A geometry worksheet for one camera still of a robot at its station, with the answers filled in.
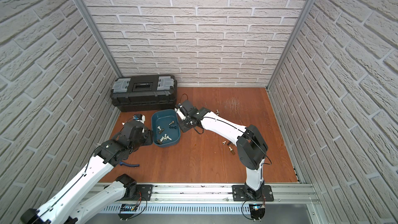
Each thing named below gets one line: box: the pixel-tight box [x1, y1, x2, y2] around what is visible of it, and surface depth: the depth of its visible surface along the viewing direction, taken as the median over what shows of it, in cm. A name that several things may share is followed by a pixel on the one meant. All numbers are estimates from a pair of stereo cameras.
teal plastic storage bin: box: [151, 108, 181, 148], surface depth 99 cm
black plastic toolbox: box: [109, 74, 178, 112], surface depth 97 cm
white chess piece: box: [160, 133, 173, 143], surface depth 93 cm
